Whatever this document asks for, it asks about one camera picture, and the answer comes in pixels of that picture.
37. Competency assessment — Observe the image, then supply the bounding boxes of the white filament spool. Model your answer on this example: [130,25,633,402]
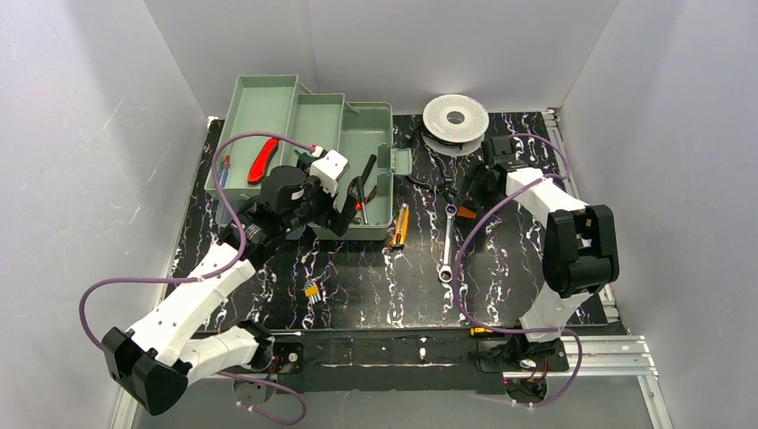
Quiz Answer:
[421,94,490,157]

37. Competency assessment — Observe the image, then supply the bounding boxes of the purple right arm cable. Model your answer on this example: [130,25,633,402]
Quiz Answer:
[450,132,585,409]

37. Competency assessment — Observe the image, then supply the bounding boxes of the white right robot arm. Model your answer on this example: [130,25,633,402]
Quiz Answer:
[464,136,619,372]

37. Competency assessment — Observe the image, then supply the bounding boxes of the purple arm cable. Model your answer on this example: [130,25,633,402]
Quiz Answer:
[78,130,309,426]
[450,132,585,409]

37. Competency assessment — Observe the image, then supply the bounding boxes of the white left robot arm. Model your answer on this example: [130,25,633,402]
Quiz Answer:
[102,149,356,416]

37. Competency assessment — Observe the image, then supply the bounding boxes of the green plastic tool box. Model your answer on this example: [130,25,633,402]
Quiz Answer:
[217,74,412,241]

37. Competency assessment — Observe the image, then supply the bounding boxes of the silver combination wrench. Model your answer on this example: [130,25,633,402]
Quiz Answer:
[438,204,457,283]

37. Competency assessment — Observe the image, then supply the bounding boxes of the green handled screwdriver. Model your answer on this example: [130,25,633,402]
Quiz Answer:
[295,151,316,170]

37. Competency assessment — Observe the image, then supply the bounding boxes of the blue handled screwdriver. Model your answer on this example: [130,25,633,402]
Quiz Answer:
[217,155,231,189]

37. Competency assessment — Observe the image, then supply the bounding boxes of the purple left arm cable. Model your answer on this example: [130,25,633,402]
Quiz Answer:
[78,130,309,426]

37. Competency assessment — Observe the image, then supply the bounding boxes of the orange black hex key holder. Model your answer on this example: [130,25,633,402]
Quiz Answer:
[457,205,478,220]

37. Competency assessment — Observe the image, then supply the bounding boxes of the red needle nose pliers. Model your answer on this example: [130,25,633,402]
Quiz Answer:
[356,185,378,211]

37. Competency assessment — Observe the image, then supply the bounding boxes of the yellow hex key set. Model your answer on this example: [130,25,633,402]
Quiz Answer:
[303,282,323,305]

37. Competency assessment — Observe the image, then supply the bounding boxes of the red black utility knife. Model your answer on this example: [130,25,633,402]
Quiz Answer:
[247,138,279,185]

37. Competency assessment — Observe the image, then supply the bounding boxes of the yellow black screwdriver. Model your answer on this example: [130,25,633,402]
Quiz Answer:
[469,326,502,338]

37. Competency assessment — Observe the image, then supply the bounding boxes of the orange utility knife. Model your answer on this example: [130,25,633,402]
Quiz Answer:
[389,203,410,249]

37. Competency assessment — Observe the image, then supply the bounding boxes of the black marbled table mat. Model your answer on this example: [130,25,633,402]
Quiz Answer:
[202,115,544,332]

